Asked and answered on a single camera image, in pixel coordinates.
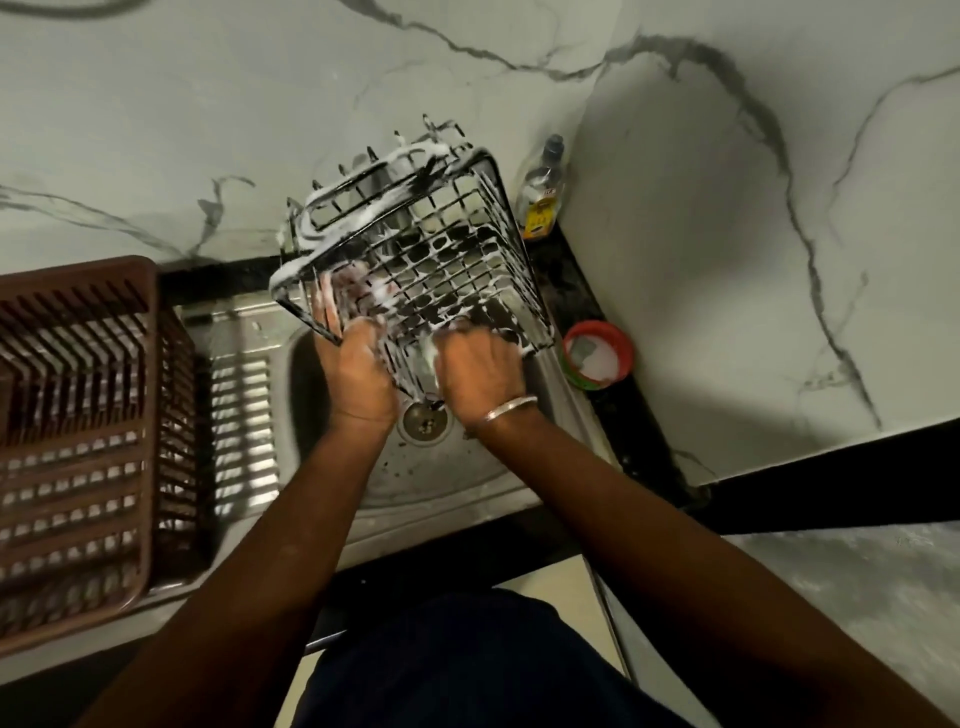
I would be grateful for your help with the person's left hand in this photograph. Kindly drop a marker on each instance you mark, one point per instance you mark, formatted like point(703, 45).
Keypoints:
point(356, 375)

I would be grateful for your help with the person's right hand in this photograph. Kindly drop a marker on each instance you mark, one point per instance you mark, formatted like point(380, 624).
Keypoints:
point(480, 371)

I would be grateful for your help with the black wire rack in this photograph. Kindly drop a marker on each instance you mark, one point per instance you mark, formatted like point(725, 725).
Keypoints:
point(420, 225)

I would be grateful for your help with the person's left forearm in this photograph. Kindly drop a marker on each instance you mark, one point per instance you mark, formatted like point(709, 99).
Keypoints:
point(225, 585)

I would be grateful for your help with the person's right forearm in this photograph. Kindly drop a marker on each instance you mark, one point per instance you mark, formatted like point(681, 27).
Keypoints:
point(712, 577)

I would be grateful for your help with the person's dark clothing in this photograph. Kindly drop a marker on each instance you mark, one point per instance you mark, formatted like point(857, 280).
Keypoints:
point(472, 667)

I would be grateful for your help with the stainless steel sink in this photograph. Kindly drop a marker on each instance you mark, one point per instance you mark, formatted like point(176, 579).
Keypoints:
point(435, 480)

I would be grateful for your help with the orange round container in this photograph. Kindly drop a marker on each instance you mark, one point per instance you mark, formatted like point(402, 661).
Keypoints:
point(598, 356)

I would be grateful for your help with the clear dish soap bottle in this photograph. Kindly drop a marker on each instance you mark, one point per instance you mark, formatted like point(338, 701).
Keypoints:
point(541, 191)

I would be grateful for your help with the brown plastic dish basket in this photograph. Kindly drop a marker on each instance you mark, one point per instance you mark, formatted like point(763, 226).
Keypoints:
point(75, 435)

